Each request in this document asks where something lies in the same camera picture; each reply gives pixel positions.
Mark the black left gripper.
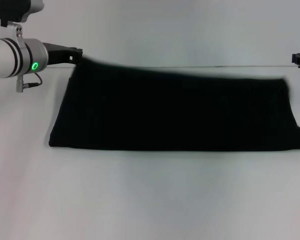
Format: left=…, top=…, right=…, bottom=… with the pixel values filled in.
left=42, top=42, right=84, bottom=68

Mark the black shirt with FREE print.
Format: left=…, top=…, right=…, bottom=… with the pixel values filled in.
left=47, top=55, right=300, bottom=153

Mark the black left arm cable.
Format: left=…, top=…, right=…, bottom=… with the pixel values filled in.
left=22, top=72, right=44, bottom=88

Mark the silver left cable connector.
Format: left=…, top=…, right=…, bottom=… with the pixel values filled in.
left=16, top=76, right=25, bottom=94

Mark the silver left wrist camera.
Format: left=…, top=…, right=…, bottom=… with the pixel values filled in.
left=0, top=0, right=45, bottom=26

